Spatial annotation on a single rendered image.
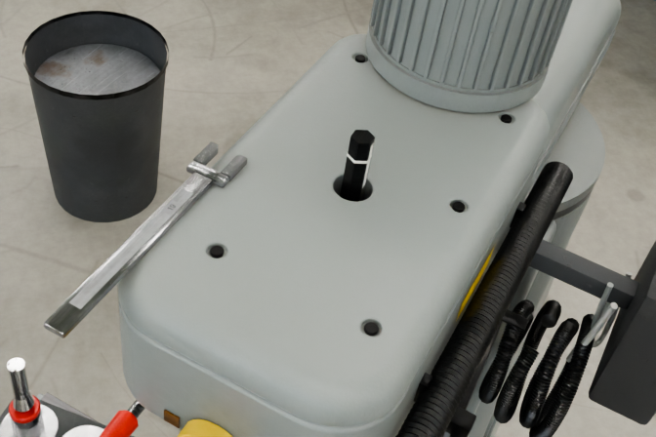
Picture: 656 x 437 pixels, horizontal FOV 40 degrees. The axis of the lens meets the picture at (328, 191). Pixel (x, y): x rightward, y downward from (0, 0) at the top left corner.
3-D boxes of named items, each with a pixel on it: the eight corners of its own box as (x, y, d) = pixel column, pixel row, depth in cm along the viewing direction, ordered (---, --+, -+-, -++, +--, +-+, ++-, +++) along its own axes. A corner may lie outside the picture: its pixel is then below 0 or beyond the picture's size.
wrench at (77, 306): (74, 346, 67) (73, 339, 66) (32, 323, 68) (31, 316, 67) (246, 164, 83) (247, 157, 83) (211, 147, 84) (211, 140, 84)
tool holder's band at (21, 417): (39, 421, 139) (39, 418, 138) (8, 424, 138) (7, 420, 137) (41, 395, 142) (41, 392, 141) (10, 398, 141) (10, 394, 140)
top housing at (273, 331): (347, 536, 75) (377, 435, 64) (94, 391, 82) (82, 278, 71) (526, 207, 107) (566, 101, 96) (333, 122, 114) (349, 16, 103)
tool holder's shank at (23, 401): (34, 415, 138) (25, 373, 131) (13, 416, 138) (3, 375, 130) (35, 396, 141) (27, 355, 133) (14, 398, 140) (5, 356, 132)
